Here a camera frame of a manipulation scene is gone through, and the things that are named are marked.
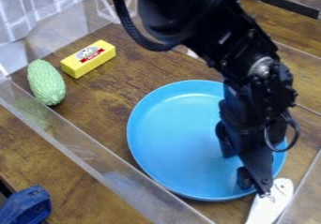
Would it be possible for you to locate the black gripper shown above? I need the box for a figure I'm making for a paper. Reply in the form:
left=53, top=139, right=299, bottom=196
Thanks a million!
left=215, top=97, right=300, bottom=195

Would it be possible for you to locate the white toy fish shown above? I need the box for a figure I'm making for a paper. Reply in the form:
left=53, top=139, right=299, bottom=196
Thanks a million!
left=244, top=178, right=294, bottom=224

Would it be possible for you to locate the blue round tray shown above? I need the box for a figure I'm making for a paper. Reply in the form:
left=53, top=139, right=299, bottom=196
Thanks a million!
left=126, top=80, right=286, bottom=202

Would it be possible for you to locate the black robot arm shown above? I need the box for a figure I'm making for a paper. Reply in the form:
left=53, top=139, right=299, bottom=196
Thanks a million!
left=129, top=0, right=298, bottom=195

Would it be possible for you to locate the clear acrylic barrier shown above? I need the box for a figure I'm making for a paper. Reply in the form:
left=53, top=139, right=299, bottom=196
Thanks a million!
left=0, top=0, right=321, bottom=224

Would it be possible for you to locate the yellow rectangular block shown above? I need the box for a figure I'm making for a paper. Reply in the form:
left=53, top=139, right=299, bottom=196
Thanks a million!
left=60, top=40, right=116, bottom=79

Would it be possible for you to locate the green bumpy toy gourd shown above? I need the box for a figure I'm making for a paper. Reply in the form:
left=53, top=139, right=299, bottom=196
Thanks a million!
left=27, top=59, right=66, bottom=106

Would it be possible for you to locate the blue clamp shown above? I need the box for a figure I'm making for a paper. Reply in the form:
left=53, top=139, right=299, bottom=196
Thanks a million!
left=0, top=186, right=52, bottom=224

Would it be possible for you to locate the white checkered curtain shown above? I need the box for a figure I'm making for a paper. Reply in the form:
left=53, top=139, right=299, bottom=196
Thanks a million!
left=0, top=0, right=84, bottom=45

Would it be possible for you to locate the black cable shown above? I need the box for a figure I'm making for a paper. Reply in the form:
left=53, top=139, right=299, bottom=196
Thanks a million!
left=106, top=0, right=176, bottom=52

